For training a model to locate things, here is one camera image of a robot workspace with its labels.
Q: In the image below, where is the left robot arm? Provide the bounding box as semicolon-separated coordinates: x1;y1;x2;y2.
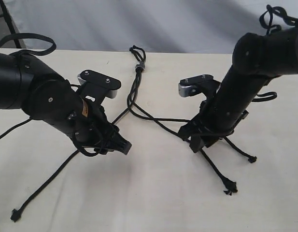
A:
0;51;131;156

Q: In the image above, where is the grey backdrop cloth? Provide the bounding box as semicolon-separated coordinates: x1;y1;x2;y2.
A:
5;0;298;54

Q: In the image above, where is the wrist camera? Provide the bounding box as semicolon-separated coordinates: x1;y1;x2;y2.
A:
178;74;221;98
77;70;122;104

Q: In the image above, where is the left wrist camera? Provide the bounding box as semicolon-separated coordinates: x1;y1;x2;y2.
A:
77;70;122;104

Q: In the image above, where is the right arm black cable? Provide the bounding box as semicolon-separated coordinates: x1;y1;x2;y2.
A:
254;4;298;100

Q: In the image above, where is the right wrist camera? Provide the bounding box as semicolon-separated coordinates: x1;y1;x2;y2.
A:
178;74;221;98

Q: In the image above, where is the black stand pole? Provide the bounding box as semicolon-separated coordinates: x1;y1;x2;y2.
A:
0;0;16;34

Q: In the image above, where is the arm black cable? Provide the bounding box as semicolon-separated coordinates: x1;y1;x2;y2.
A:
0;33;120;157
254;4;298;100

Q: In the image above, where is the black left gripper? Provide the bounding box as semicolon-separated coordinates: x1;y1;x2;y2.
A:
64;101;132;155

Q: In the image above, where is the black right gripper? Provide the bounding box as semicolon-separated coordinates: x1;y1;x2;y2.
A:
178;100;249;153

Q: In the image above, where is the grey metal cable ferrule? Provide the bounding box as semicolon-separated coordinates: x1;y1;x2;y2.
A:
135;61;145;73

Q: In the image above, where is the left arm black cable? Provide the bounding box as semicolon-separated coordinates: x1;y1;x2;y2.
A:
0;33;120;157

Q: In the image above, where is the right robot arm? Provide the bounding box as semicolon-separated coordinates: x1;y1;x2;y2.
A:
178;27;298;152

